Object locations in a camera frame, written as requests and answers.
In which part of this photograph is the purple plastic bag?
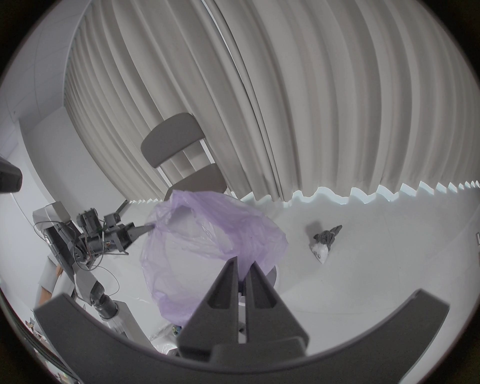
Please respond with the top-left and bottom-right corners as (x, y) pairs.
(140, 189), (289, 328)

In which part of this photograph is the clear printed wrapper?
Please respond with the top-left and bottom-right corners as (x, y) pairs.
(309, 242), (331, 265)

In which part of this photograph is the white trash bin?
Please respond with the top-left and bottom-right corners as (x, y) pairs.
(238, 264), (281, 344)

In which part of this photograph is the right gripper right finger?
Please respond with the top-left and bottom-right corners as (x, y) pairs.
(245, 263), (311, 356)

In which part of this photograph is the white chair with grey seat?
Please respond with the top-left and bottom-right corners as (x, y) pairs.
(140, 112), (228, 203)

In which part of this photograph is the white curtain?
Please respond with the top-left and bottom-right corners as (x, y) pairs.
(63, 0), (284, 205)
(202, 0), (480, 205)

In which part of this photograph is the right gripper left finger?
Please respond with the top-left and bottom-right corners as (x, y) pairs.
(177, 256), (241, 362)

